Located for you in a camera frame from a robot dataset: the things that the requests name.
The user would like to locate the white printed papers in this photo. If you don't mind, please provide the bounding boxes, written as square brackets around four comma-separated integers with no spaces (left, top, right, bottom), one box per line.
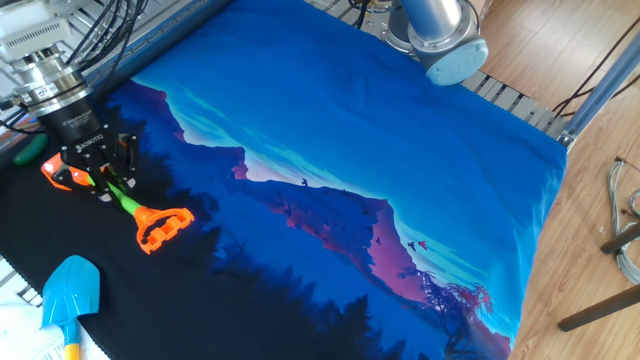
[0,299,112,360]

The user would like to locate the dark furniture leg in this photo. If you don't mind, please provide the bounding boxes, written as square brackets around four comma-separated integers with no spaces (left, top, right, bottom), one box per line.
[556,283,640,334]
[599,222,640,256]

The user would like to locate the orange shovel with green shaft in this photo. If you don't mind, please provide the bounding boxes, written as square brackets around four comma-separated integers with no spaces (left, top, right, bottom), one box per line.
[40,151,196,256]

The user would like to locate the mountain landscape printed cloth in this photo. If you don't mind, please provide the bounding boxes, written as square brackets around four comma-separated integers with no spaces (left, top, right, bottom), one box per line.
[0,0,569,360]

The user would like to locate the grey wire bundle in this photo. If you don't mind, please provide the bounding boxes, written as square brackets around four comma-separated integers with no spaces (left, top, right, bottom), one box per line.
[606,156,640,286]

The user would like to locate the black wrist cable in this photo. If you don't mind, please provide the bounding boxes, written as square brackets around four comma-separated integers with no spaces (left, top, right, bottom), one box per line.
[0,98,47,136]

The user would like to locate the black floor cable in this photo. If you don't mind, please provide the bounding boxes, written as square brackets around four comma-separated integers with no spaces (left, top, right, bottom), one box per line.
[551,14,640,120]

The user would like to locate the aluminium frame post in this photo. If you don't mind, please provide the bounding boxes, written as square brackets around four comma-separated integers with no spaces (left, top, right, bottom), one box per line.
[556,29,640,150]

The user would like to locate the blue shovel with yellow shaft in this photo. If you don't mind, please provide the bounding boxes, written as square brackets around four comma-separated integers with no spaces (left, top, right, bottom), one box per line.
[40,254,102,360]

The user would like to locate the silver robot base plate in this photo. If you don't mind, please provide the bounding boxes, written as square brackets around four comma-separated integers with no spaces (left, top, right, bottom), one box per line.
[349,0,474,85]

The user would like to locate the black cable bundle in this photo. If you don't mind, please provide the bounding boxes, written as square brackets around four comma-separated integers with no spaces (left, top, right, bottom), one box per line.
[64,0,151,96]

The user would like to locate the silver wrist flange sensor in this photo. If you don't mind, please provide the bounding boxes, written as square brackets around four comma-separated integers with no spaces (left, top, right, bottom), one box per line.
[8,47,95,120]

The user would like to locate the green oval object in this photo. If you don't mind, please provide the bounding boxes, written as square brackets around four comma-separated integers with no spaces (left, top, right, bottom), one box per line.
[12,132,50,168]

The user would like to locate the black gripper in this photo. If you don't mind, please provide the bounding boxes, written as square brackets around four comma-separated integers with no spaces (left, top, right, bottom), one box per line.
[37,96,142,204]

